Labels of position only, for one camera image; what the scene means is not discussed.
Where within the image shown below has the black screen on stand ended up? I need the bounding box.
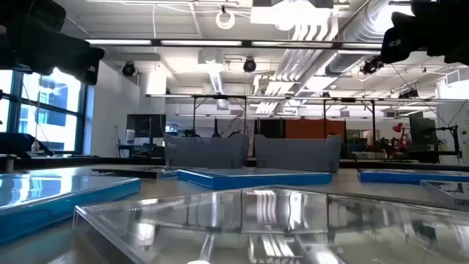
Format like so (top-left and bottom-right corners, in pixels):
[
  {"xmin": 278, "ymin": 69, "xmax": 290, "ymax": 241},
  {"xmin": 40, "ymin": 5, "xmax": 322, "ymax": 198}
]
[{"xmin": 409, "ymin": 115, "xmax": 438, "ymax": 147}]

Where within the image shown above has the black aluminium table frame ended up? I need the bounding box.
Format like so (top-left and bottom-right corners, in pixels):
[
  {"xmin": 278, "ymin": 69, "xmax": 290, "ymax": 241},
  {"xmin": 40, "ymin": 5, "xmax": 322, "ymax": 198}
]
[{"xmin": 0, "ymin": 156, "xmax": 469, "ymax": 172}]

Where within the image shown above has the window with dark frame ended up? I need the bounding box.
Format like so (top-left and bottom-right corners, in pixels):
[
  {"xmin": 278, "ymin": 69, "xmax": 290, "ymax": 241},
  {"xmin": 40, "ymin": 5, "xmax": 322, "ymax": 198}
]
[{"xmin": 0, "ymin": 67, "xmax": 88, "ymax": 155}]

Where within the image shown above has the red desk lamp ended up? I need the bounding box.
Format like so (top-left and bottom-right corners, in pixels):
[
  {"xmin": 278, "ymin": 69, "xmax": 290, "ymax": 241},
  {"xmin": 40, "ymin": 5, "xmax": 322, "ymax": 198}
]
[{"xmin": 391, "ymin": 122, "xmax": 408, "ymax": 148}]

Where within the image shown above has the dark bundle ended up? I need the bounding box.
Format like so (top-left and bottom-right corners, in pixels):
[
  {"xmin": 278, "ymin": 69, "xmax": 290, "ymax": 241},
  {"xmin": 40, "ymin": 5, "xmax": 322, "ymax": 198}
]
[{"xmin": 0, "ymin": 131, "xmax": 54, "ymax": 159}]

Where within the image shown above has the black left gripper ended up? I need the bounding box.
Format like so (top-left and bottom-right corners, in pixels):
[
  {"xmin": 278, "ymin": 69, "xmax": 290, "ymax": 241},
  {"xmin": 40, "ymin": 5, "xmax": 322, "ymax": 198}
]
[{"xmin": 58, "ymin": 38, "xmax": 106, "ymax": 86}]

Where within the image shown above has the grey translucent plastic bin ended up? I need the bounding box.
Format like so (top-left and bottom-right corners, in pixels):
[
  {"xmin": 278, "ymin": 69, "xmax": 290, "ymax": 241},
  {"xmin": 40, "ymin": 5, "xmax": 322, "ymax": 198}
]
[
  {"xmin": 163, "ymin": 132, "xmax": 251, "ymax": 170},
  {"xmin": 254, "ymin": 133, "xmax": 343, "ymax": 174}
]

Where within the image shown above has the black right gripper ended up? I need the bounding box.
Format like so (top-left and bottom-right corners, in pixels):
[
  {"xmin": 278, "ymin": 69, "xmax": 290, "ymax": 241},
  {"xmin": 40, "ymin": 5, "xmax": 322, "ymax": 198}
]
[{"xmin": 380, "ymin": 11, "xmax": 417, "ymax": 65}]

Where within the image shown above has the black stand with boom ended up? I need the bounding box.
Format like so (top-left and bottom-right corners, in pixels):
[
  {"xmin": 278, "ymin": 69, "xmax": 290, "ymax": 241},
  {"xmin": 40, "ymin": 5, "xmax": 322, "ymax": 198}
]
[{"xmin": 424, "ymin": 123, "xmax": 462, "ymax": 165}]

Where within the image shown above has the clear jewel case grey insert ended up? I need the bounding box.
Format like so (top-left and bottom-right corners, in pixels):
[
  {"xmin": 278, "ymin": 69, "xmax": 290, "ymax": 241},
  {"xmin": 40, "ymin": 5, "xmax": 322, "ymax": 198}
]
[{"xmin": 420, "ymin": 178, "xmax": 469, "ymax": 211}]

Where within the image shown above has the silver ceiling duct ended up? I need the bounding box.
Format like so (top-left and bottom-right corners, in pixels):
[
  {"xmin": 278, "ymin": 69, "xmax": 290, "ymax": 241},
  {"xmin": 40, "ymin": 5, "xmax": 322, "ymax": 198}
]
[{"xmin": 324, "ymin": 0, "xmax": 404, "ymax": 76}]

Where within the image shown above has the black ceiling camera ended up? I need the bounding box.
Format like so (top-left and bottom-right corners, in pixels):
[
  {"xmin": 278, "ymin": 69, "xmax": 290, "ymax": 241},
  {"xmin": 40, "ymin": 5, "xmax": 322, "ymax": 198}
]
[
  {"xmin": 121, "ymin": 61, "xmax": 138, "ymax": 78},
  {"xmin": 243, "ymin": 56, "xmax": 257, "ymax": 74},
  {"xmin": 360, "ymin": 55, "xmax": 385, "ymax": 76}
]

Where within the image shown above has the black beam with light strips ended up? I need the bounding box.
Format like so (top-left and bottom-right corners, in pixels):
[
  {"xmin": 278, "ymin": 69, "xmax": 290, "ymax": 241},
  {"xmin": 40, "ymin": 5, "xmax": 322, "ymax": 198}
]
[{"xmin": 84, "ymin": 37, "xmax": 384, "ymax": 51}]

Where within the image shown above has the white cable coil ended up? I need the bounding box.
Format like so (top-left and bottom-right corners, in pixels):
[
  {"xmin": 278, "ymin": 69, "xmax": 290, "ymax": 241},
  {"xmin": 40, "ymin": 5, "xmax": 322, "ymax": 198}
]
[{"xmin": 215, "ymin": 10, "xmax": 237, "ymax": 31}]

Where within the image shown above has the blue case with printed cover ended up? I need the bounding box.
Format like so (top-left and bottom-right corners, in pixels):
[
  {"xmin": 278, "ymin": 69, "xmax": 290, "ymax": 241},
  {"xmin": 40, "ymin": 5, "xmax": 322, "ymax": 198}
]
[{"xmin": 0, "ymin": 172, "xmax": 141, "ymax": 245}]

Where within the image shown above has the black monitor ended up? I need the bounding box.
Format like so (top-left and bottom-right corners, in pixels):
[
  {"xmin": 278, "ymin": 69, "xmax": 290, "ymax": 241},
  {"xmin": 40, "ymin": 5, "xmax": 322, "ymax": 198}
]
[{"xmin": 126, "ymin": 114, "xmax": 167, "ymax": 139}]

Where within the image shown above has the black background rig frame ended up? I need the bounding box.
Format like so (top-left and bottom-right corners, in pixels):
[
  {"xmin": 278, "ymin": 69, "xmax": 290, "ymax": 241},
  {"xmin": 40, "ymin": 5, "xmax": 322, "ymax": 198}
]
[{"xmin": 145, "ymin": 93, "xmax": 378, "ymax": 140}]

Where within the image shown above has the plain blue plastic case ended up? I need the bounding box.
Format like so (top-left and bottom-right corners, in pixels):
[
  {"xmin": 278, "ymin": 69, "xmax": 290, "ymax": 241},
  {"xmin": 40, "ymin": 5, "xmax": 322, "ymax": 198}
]
[
  {"xmin": 358, "ymin": 168, "xmax": 469, "ymax": 186},
  {"xmin": 177, "ymin": 167, "xmax": 333, "ymax": 191}
]

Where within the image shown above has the clear jewel case black tray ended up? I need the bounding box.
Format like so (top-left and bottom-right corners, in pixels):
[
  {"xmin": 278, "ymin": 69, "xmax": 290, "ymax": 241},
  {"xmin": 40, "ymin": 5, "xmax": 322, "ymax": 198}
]
[{"xmin": 72, "ymin": 186, "xmax": 469, "ymax": 264}]

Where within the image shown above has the orange partition panel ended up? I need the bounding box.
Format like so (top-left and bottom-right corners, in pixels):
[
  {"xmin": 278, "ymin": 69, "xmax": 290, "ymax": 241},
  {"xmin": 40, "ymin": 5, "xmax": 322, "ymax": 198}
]
[{"xmin": 285, "ymin": 118, "xmax": 347, "ymax": 140}]

